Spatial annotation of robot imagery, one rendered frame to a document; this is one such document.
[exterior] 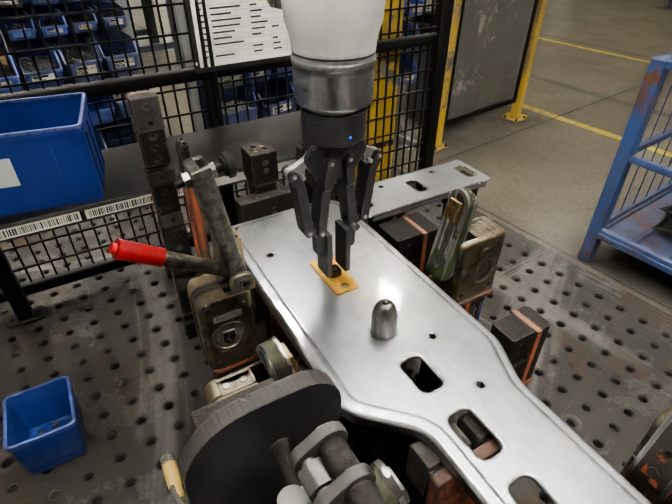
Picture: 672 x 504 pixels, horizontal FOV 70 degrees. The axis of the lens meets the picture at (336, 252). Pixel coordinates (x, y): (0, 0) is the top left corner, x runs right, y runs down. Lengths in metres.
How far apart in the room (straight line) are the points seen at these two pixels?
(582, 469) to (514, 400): 0.09
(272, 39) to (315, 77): 0.61
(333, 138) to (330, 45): 0.10
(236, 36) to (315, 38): 0.60
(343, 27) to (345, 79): 0.05
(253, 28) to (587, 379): 0.96
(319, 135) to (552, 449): 0.40
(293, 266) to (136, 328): 0.50
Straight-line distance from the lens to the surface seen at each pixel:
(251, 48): 1.11
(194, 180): 0.51
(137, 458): 0.91
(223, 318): 0.61
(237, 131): 1.09
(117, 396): 1.01
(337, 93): 0.52
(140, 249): 0.55
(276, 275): 0.70
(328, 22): 0.49
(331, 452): 0.30
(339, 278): 0.68
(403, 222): 0.85
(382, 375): 0.57
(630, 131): 2.36
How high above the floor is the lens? 1.44
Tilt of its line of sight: 36 degrees down
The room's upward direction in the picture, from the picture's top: straight up
